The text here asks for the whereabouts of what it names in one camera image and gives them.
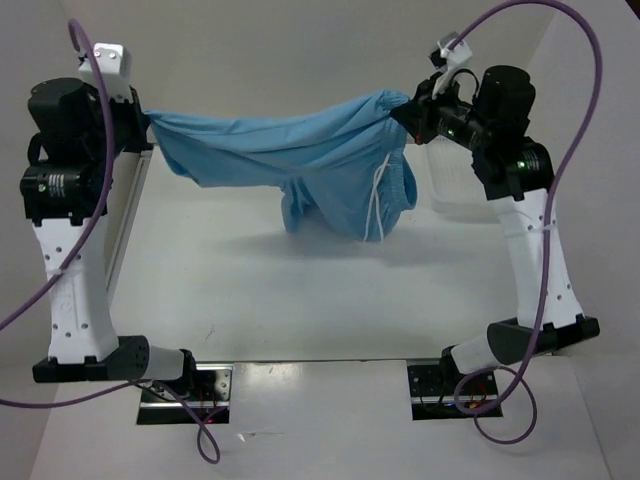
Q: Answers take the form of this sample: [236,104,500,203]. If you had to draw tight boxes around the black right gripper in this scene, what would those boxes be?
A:
[393,69,494,151]

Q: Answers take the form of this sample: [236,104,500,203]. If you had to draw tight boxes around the light blue shorts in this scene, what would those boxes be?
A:
[146,90,417,242]

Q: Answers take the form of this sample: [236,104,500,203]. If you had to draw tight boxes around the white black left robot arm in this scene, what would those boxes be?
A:
[20,78,200,400]

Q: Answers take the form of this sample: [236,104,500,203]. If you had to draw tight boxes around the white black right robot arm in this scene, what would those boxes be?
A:
[391,65,600,393]

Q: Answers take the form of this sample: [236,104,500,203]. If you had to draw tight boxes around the white perforated plastic basket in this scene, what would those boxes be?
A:
[424,137,498,224]

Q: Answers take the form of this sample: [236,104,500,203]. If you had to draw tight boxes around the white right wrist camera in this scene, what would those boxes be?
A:
[430,32,473,99]

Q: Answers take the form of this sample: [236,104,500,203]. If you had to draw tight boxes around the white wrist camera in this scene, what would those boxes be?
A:
[430,32,473,99]
[93,43,133,103]

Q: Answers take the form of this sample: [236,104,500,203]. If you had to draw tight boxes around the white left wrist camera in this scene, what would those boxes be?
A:
[93,43,133,103]

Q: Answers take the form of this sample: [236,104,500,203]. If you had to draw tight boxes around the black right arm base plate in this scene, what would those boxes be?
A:
[407,362,498,421]

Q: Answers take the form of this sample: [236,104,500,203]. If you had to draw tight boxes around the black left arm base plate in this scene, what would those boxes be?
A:
[136,362,234,426]

